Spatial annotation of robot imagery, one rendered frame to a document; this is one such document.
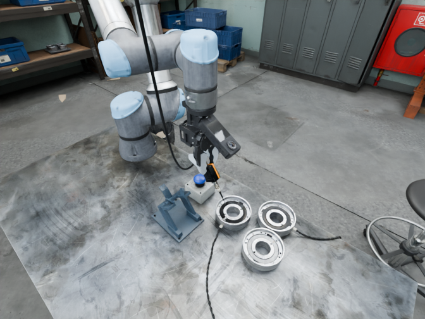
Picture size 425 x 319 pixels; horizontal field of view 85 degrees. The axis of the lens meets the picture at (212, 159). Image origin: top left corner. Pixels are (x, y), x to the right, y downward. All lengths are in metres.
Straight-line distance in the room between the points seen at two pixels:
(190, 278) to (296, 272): 0.26
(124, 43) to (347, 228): 1.72
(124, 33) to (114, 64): 0.08
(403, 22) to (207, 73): 3.54
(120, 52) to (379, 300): 0.79
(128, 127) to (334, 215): 1.54
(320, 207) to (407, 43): 2.61
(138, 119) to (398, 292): 0.87
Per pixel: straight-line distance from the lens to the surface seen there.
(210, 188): 0.75
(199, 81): 0.51
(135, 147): 0.92
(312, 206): 1.92
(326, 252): 0.73
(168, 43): 0.58
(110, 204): 0.82
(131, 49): 0.56
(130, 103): 0.85
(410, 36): 3.94
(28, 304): 1.76
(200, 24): 4.35
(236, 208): 0.72
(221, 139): 0.55
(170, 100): 0.88
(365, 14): 3.67
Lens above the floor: 1.39
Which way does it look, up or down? 40 degrees down
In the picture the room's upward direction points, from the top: straight up
